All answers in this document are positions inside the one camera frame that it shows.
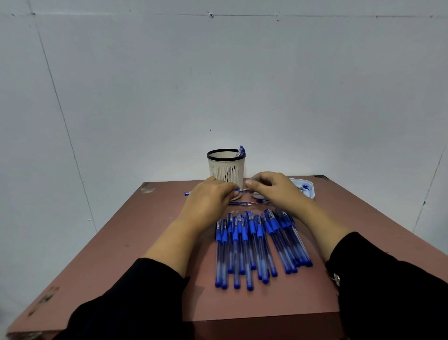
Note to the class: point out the person's right hand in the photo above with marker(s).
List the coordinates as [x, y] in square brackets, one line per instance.
[280, 194]

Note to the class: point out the person's left hand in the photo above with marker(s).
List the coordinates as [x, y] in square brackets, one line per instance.
[206, 206]

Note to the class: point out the person's left thumb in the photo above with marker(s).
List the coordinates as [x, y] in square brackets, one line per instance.
[233, 195]

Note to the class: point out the blue pen with bare tip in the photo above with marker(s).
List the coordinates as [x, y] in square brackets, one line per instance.
[244, 191]

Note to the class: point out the person's left forearm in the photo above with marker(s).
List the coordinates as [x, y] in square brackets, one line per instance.
[164, 252]

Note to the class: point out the person's right forearm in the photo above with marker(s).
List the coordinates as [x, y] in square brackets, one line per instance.
[367, 280]

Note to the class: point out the thin blue pen refill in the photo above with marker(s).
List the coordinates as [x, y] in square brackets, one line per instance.
[241, 203]

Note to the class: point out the beige pen holder black rim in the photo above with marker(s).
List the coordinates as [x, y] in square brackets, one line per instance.
[226, 168]

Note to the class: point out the clear pen barrel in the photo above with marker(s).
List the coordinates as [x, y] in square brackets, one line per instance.
[264, 201]

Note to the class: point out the blue capped pen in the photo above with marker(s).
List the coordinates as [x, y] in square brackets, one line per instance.
[240, 151]

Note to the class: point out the pile of blue capped pens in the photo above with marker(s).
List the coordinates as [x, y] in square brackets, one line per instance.
[255, 245]

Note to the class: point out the blue pen parts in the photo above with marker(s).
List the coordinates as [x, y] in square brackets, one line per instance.
[306, 188]

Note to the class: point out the white plastic tray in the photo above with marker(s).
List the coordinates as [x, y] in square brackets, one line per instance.
[308, 191]

